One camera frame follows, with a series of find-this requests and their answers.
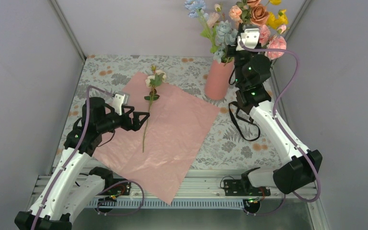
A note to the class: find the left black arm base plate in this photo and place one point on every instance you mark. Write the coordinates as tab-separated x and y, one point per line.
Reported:
121	189

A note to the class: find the peach rose flower stem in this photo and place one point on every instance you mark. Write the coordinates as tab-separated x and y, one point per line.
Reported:
235	14

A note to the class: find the light blue peony flower stem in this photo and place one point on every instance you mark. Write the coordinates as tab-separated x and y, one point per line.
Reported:
223	38

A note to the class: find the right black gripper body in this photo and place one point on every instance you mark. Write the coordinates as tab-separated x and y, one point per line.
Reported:
230	49

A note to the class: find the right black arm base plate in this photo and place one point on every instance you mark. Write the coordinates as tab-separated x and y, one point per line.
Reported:
240	187

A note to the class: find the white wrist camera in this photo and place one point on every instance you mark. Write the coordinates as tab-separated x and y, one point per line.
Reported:
249	38
119	99

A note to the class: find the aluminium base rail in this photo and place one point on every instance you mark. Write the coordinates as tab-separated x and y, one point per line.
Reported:
200	189

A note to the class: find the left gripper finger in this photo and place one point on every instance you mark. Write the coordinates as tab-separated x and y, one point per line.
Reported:
127	109
138	120

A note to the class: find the floral patterned table mat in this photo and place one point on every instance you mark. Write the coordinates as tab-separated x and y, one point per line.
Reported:
226	147

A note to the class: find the orange red flower stem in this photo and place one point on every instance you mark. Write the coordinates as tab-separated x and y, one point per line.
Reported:
252	12

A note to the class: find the pink cylindrical vase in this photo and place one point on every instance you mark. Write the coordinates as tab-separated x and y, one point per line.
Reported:
218	77

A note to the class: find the purple pink wrapping paper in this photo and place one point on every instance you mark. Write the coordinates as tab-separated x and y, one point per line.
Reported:
159	155

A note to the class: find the bright pink rose flower stem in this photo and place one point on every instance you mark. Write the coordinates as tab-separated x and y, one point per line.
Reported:
269	41

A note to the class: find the yellow flower stem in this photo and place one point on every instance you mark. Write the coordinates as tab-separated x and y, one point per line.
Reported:
274	21

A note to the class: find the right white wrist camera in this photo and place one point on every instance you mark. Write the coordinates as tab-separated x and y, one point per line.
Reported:
249	38

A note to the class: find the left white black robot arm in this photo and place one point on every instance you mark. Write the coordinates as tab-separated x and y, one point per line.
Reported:
58	206

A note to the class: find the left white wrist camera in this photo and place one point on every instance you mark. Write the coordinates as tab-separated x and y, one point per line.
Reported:
119	99

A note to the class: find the white rose flower stem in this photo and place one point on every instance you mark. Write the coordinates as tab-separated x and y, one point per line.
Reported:
156	79

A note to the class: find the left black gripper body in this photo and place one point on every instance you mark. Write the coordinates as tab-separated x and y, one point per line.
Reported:
125	125

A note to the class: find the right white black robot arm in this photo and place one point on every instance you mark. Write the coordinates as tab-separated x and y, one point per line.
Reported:
252	67

